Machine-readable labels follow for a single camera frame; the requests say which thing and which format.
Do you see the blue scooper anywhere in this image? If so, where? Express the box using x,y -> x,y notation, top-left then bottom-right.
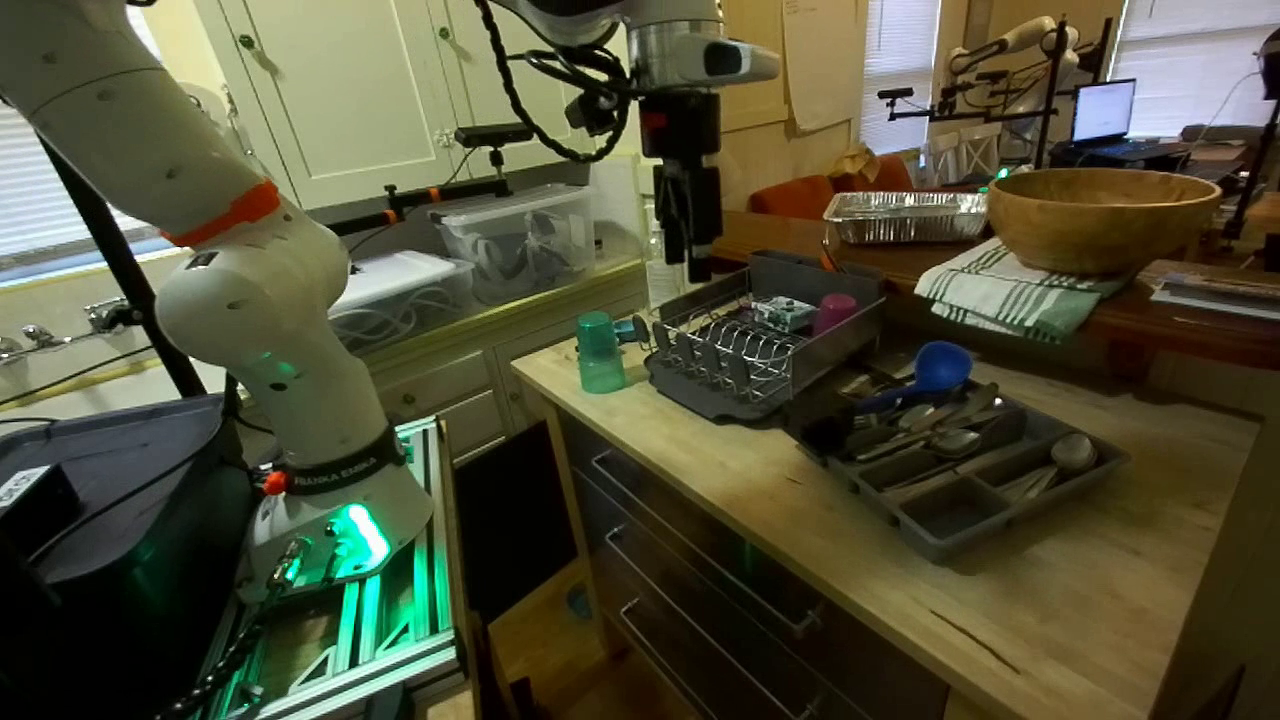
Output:
854,338 -> 981,422

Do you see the white cabinet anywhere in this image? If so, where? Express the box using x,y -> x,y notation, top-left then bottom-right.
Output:
195,0 -> 632,215

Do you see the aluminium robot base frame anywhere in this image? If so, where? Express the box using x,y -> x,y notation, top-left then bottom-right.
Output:
195,415 -> 468,720

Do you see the gray dish drying rack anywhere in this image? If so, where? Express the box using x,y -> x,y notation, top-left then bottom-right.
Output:
641,251 -> 898,430

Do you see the orange cushion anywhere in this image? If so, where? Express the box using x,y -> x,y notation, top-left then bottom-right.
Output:
745,150 -> 921,223

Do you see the black microphone stand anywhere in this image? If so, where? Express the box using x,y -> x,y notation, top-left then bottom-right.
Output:
877,12 -> 1118,176

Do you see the black tripod pole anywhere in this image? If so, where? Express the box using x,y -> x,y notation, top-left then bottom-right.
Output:
36,137 -> 211,408

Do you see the black camera on clamp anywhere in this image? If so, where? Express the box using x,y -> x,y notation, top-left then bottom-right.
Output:
448,122 -> 541,154

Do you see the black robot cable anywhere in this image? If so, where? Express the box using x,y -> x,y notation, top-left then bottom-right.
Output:
468,0 -> 635,168

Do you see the green striped dish towel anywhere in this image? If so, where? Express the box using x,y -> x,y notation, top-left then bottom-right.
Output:
914,235 -> 1131,347

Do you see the gray cutlery tray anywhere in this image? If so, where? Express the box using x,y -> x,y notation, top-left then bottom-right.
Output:
797,351 -> 1124,564

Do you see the teal plastic cup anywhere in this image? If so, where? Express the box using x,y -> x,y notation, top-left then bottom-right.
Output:
573,308 -> 652,399

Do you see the open laptop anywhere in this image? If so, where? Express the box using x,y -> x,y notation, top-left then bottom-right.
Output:
1069,77 -> 1141,150

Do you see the aluminium foil pan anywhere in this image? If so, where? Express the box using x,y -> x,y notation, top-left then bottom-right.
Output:
822,189 -> 994,251

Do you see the black fabric cover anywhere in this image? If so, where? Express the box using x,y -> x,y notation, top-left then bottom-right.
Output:
0,393 -> 259,720

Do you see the clear plastic storage bin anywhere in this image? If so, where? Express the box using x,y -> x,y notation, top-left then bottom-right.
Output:
437,183 -> 600,298

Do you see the flat gray tray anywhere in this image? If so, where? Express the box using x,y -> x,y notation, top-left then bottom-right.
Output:
1149,267 -> 1280,327

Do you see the wooden bowl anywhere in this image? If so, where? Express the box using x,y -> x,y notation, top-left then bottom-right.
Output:
985,163 -> 1228,279

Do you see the silver spoon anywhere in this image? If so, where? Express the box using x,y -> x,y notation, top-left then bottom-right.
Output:
1020,430 -> 1105,504

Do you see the white plastic storage bin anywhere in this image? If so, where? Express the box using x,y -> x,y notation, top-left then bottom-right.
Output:
326,250 -> 479,351

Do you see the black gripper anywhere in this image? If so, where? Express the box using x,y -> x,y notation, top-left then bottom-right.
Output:
641,89 -> 733,288

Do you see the pink cup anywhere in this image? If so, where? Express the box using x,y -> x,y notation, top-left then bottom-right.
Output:
810,288 -> 864,341

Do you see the gray island drawer unit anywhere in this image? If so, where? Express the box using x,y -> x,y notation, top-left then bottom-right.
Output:
554,412 -> 954,720

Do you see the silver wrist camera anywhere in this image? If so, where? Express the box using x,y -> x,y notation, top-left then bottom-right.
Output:
629,16 -> 786,93

